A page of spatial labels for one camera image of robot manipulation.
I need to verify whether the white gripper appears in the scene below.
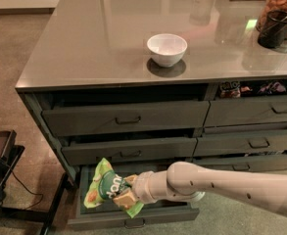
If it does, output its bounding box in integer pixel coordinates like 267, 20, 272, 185
113, 171, 167, 210

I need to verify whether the green rice chip bag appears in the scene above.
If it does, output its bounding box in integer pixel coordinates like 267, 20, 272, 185
83, 158, 144, 218

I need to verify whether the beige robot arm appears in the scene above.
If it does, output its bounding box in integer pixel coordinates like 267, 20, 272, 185
114, 162, 287, 217

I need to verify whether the open bottom left drawer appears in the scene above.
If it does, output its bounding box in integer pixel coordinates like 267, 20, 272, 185
68, 165, 199, 230

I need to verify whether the middle left drawer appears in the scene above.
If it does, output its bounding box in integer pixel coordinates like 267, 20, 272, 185
62, 137, 197, 165

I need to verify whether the top left drawer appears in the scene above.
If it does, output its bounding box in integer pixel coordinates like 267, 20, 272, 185
42, 101, 209, 137

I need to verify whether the middle right drawer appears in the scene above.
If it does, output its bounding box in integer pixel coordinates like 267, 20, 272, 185
194, 129, 287, 157

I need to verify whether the grey drawer cabinet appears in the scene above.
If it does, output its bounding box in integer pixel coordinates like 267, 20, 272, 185
17, 0, 287, 179

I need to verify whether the snack packet in drawer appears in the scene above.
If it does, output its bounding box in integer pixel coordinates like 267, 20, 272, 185
219, 81, 241, 98

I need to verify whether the bottom right drawer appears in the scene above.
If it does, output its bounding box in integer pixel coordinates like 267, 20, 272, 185
193, 154, 287, 172

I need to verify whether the top right drawer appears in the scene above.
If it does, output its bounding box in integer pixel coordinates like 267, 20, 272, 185
205, 95, 287, 127

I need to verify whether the black metal stand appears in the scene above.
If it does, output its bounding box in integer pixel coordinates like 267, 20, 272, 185
0, 129, 69, 235

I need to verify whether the white ceramic bowl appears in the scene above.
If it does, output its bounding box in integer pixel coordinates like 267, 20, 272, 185
147, 33, 188, 68

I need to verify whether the purple snack packet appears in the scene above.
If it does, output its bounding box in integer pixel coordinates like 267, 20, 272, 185
258, 81, 286, 95

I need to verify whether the black cup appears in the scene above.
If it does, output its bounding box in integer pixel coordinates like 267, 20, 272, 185
258, 10, 287, 49

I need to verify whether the black cable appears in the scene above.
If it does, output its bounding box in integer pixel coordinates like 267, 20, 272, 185
6, 164, 44, 218

